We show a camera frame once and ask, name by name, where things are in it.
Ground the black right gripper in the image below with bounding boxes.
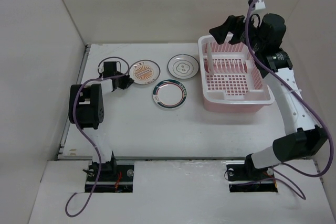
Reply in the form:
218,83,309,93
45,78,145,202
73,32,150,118
209,11,265,52

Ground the orange sunburst plate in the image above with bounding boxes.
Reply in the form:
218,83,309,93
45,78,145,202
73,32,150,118
207,42,214,75
129,60,161,85

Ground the white plate green rim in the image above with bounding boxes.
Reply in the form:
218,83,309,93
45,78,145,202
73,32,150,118
152,79,187,110

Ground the white plate black rim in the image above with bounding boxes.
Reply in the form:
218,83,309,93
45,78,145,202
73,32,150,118
167,54,200,79

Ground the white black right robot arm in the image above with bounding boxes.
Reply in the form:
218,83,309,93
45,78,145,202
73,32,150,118
209,14,334,179

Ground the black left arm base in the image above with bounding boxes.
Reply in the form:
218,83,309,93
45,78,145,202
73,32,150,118
83,164,134,193

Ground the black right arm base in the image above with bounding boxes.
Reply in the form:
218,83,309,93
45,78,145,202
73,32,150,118
224,163,278,193

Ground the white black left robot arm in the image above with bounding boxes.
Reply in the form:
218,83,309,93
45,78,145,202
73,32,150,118
68,57,134,180

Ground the pink white dish rack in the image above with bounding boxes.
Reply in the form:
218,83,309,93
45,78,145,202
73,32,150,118
198,34,275,113

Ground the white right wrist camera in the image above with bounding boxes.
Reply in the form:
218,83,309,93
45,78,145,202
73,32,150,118
248,0,266,11

